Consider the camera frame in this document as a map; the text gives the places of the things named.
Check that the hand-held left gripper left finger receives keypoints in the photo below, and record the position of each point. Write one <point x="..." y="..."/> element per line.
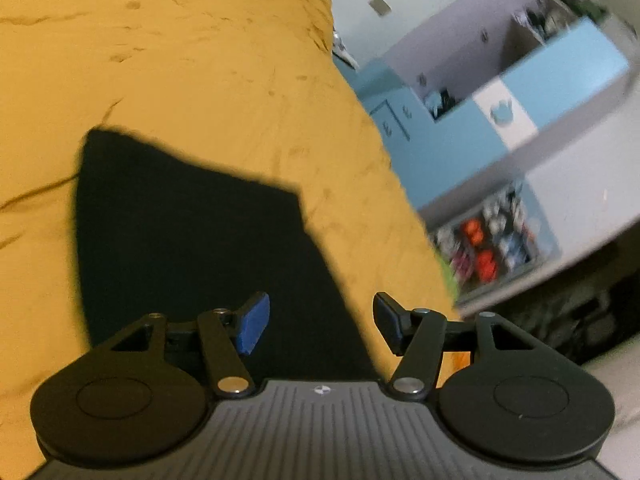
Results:
<point x="254" y="321"/>

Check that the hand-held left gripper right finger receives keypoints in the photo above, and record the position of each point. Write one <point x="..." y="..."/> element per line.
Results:
<point x="389" y="321"/>

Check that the black garment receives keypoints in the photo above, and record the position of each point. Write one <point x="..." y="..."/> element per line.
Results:
<point x="200" y="240"/>

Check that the shelf of colourful toys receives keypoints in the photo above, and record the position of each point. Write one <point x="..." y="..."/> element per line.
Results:
<point x="487" y="245"/>

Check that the blue white wardrobe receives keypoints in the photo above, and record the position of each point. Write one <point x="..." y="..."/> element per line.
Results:
<point x="480" y="110"/>

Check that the yellow bed blanket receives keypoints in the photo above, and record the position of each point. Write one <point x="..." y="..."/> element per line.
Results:
<point x="200" y="75"/>

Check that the grey wall switch plate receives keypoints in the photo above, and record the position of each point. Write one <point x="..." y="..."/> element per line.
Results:
<point x="380" y="6"/>

